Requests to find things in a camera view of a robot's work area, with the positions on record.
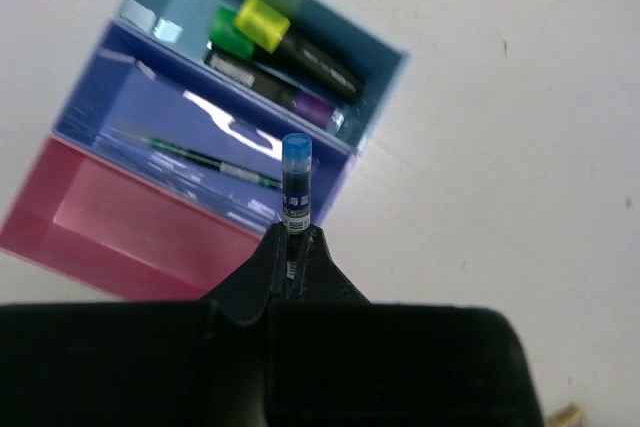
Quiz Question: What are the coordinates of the yellow cap black highlighter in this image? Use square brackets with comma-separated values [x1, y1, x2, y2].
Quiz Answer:
[234, 0, 365, 102]

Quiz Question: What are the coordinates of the blue ink pen refill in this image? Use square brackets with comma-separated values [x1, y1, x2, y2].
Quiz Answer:
[282, 133, 312, 296]

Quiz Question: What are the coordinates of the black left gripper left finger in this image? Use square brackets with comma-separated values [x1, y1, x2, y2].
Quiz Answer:
[1, 224, 285, 426]

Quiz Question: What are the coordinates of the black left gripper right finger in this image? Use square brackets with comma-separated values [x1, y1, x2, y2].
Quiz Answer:
[267, 227, 544, 426]

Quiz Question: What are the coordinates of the green ink pen refill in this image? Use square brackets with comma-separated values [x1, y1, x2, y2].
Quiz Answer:
[111, 128, 283, 191]

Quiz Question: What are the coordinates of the dark blue plastic drawer bin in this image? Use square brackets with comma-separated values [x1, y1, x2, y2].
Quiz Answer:
[54, 22, 354, 232]

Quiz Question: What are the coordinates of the pink plastic drawer bin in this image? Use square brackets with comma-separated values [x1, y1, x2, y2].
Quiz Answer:
[1, 137, 259, 300]

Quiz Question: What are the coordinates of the purple cap black highlighter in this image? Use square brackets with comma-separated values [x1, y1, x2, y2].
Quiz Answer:
[204, 47, 344, 134]

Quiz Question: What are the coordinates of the green cap black highlighter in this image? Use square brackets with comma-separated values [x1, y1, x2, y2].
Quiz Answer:
[209, 7, 255, 59]

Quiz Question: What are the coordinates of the light blue plastic drawer bin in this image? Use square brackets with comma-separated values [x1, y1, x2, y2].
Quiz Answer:
[117, 0, 407, 152]

